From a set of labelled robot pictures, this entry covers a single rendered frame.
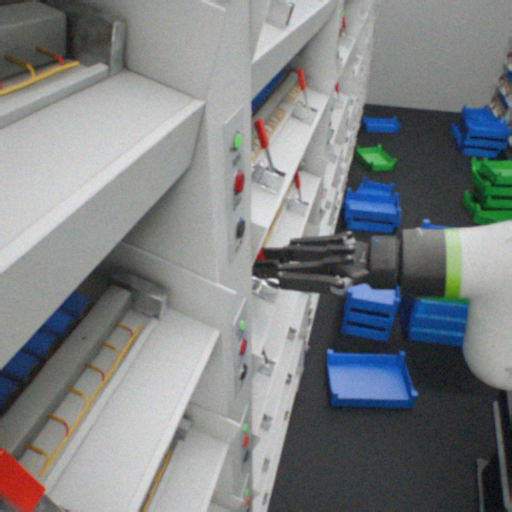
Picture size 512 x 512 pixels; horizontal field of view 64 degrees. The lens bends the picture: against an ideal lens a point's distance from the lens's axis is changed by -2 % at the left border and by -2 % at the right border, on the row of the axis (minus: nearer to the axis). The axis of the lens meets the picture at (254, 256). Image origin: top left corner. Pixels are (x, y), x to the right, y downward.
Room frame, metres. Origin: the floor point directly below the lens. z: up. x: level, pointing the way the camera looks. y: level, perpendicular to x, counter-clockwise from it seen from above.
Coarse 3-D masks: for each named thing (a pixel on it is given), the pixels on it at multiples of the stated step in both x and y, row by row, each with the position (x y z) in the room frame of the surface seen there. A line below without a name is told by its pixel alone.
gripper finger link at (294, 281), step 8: (280, 272) 0.45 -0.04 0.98; (288, 272) 0.45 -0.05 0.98; (296, 272) 0.45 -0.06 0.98; (288, 280) 0.44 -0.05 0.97; (296, 280) 0.43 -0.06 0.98; (304, 280) 0.43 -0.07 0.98; (312, 280) 0.42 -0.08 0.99; (320, 280) 0.42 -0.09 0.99; (328, 280) 0.42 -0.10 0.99; (336, 280) 0.42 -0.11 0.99; (280, 288) 0.44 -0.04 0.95; (288, 288) 0.44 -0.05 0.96; (296, 288) 0.43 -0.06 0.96; (304, 288) 0.43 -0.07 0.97; (312, 288) 0.42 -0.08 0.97; (320, 288) 0.42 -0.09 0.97; (328, 288) 0.42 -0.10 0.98; (336, 288) 0.41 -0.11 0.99; (336, 296) 0.41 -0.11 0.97; (344, 296) 0.40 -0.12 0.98
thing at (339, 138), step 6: (336, 132) 1.60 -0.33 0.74; (342, 132) 1.59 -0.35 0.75; (336, 138) 1.60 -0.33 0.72; (342, 138) 1.59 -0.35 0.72; (336, 144) 1.58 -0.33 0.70; (336, 150) 1.53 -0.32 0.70; (330, 156) 1.42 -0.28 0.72; (336, 156) 1.43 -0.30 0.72; (330, 162) 1.41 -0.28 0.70; (336, 162) 1.43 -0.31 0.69; (330, 168) 1.37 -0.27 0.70; (330, 174) 1.32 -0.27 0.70; (324, 180) 1.27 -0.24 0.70; (330, 180) 1.28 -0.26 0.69; (324, 186) 1.23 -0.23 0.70; (324, 192) 1.16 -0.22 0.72; (324, 198) 1.16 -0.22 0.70; (324, 204) 1.12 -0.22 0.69; (324, 210) 1.01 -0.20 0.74
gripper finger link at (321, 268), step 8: (344, 256) 0.46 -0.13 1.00; (352, 256) 0.45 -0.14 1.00; (280, 264) 0.47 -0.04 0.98; (288, 264) 0.47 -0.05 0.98; (296, 264) 0.46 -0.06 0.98; (304, 264) 0.46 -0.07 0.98; (312, 264) 0.46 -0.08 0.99; (320, 264) 0.46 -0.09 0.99; (328, 264) 0.45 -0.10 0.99; (336, 264) 0.45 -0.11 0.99; (304, 272) 0.46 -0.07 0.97; (312, 272) 0.45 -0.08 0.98; (320, 272) 0.45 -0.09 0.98; (328, 272) 0.45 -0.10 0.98
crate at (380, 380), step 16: (400, 352) 1.04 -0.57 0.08; (336, 368) 1.03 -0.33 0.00; (352, 368) 1.03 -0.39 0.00; (368, 368) 1.03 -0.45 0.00; (384, 368) 1.03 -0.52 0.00; (400, 368) 1.03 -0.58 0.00; (336, 384) 0.95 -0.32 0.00; (352, 384) 0.95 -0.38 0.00; (368, 384) 0.95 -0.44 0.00; (384, 384) 0.95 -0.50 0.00; (400, 384) 0.95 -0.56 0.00; (336, 400) 0.86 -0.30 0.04; (352, 400) 0.86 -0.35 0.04; (368, 400) 0.86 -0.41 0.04; (384, 400) 0.85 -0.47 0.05; (400, 400) 0.85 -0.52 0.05
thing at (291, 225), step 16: (304, 160) 0.93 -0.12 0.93; (320, 160) 0.92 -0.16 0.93; (304, 176) 0.90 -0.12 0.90; (320, 176) 0.92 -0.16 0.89; (304, 192) 0.83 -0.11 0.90; (272, 224) 0.68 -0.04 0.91; (288, 224) 0.70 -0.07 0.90; (304, 224) 0.71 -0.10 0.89; (272, 240) 0.63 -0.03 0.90; (288, 240) 0.65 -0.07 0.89; (256, 304) 0.47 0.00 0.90; (272, 304) 0.48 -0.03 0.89; (256, 320) 0.44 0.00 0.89; (272, 320) 0.45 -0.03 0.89; (256, 336) 0.41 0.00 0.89; (256, 352) 0.38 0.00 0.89; (256, 368) 0.34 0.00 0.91
